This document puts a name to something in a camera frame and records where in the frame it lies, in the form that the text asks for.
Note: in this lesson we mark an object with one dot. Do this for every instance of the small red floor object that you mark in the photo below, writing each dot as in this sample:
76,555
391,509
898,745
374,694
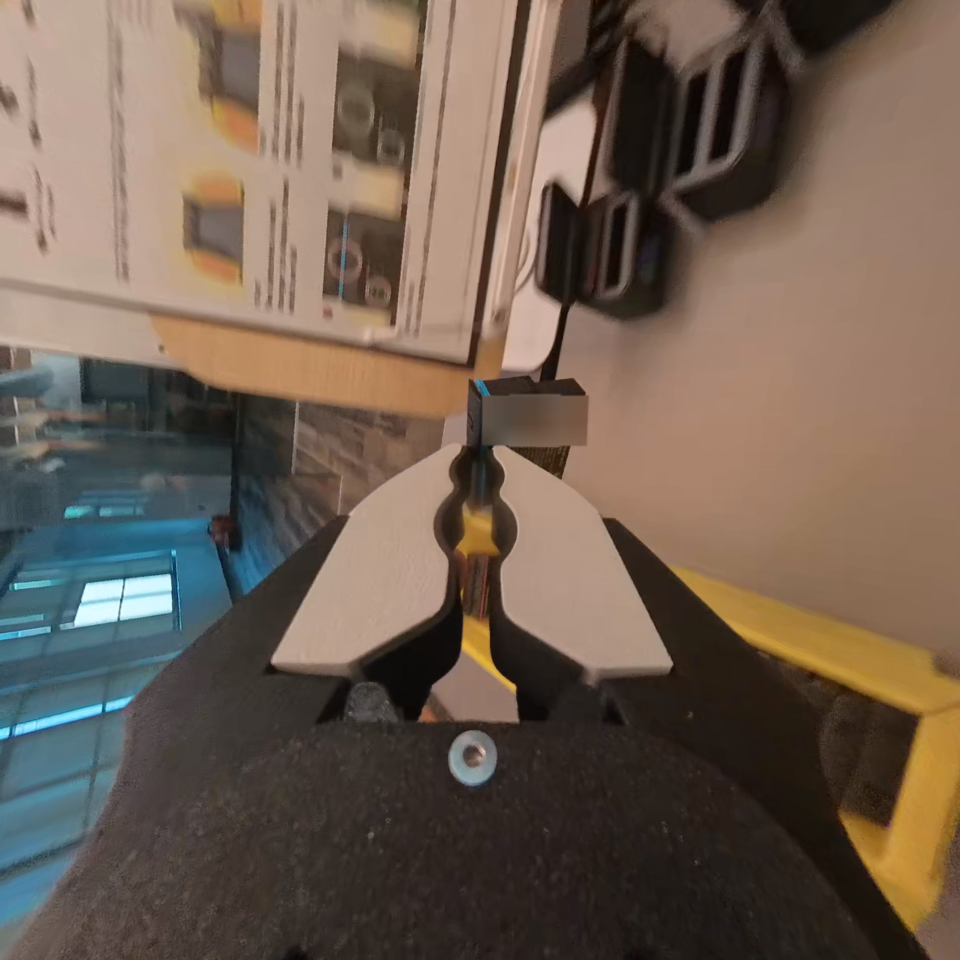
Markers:
223,532

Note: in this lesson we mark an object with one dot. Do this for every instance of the white board ledge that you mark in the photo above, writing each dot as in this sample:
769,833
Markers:
517,150

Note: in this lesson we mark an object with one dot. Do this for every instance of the black battery blue edge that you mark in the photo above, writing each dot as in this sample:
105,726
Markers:
540,386

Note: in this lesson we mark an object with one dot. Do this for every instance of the printed paper sheet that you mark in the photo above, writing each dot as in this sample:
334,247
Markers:
150,150

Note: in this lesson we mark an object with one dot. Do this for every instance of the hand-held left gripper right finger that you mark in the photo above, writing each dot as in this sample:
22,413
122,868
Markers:
585,592

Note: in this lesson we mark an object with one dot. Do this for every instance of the yellow plastic bin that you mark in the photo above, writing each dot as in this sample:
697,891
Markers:
825,645

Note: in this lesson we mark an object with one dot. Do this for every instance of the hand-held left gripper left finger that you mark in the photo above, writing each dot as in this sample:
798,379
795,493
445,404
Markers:
375,592

